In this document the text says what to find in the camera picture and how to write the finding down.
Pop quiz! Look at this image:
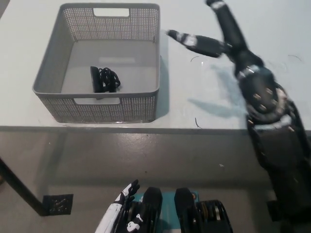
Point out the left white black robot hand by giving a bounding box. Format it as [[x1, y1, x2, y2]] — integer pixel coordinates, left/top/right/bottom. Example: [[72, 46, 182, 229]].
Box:
[[94, 179, 147, 233]]

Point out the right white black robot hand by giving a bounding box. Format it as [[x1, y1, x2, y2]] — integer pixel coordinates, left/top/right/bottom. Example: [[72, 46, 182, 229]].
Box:
[[167, 0, 296, 125]]

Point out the black metal table leg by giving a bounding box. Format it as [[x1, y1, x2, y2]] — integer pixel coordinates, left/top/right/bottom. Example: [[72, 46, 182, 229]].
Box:
[[0, 156, 49, 217]]

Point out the grey perforated plastic basket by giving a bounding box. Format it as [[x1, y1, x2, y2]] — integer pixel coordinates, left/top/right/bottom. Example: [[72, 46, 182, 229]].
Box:
[[31, 2, 161, 123]]

